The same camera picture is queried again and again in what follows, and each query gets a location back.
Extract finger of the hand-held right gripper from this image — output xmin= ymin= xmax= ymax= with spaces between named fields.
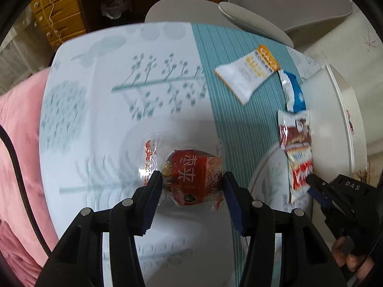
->
xmin=323 ymin=208 xmax=356 ymax=246
xmin=306 ymin=173 xmax=334 ymax=209

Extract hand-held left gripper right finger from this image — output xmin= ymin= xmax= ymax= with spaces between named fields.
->
xmin=223 ymin=171 xmax=349 ymax=287

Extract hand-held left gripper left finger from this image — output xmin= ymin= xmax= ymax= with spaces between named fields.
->
xmin=43 ymin=170 xmax=164 ymax=287

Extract red white striped snack packet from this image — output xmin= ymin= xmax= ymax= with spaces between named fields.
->
xmin=286 ymin=143 xmax=315 ymax=205

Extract red snack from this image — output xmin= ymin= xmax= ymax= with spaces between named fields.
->
xmin=139 ymin=139 xmax=226 ymax=211

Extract white container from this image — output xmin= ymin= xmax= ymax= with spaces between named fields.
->
xmin=301 ymin=63 xmax=370 ymax=207

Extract person's right hand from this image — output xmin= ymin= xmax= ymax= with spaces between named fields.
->
xmin=332 ymin=236 xmax=376 ymax=280

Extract red white packet brown print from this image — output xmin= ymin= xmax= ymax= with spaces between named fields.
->
xmin=277 ymin=109 xmax=313 ymax=150

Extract blue white snack packet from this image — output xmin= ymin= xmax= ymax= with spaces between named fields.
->
xmin=280 ymin=69 xmax=307 ymax=112

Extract white floral tablecloth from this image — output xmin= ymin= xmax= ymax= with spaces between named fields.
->
xmin=39 ymin=21 xmax=318 ymax=287

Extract teal striped placemat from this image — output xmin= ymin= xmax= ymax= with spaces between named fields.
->
xmin=191 ymin=22 xmax=306 ymax=287

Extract white orange snack packet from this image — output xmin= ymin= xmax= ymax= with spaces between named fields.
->
xmin=214 ymin=44 xmax=282 ymax=106

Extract pink blanket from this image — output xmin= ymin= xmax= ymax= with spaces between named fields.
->
xmin=0 ymin=67 xmax=60 ymax=287

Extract white plastic bag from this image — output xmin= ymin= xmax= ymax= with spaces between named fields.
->
xmin=100 ymin=0 xmax=132 ymax=20

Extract wooden cabinet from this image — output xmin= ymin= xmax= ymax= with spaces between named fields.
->
xmin=30 ymin=0 xmax=228 ymax=48

